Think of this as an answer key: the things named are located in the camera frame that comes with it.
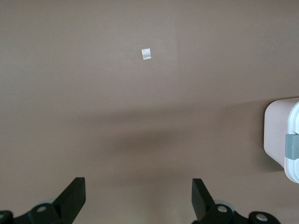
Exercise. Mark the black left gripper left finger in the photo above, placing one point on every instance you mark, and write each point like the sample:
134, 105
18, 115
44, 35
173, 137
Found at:
65, 205

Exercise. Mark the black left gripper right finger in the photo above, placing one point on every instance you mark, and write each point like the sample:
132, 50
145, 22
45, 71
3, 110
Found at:
205, 205

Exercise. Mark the pink translucent plastic box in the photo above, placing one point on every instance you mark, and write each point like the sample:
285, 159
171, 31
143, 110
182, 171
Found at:
274, 130

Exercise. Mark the small clear tape square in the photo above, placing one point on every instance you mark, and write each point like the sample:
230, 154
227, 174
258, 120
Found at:
146, 54

